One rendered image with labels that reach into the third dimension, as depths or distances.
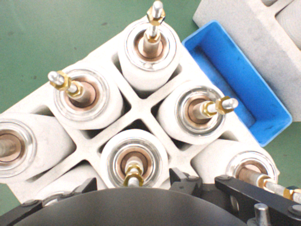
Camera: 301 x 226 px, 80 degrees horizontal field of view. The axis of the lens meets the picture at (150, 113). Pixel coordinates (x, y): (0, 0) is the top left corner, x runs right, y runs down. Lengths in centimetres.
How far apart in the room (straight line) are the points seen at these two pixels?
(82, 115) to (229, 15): 40
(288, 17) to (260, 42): 6
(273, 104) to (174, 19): 36
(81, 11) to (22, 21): 16
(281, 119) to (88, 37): 55
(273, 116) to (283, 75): 11
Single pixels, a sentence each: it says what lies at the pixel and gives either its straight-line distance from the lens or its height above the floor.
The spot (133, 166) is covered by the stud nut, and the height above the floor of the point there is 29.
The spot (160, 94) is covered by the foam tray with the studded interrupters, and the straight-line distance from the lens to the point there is 33.
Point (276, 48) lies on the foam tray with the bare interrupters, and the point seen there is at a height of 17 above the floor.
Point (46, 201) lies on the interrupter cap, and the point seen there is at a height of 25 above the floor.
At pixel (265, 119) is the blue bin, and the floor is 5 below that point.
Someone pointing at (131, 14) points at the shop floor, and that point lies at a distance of 60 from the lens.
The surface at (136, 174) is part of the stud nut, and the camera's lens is 18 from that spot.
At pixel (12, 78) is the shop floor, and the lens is 62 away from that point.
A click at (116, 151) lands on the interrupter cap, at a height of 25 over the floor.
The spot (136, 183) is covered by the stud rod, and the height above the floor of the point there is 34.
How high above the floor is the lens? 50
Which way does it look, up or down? 83 degrees down
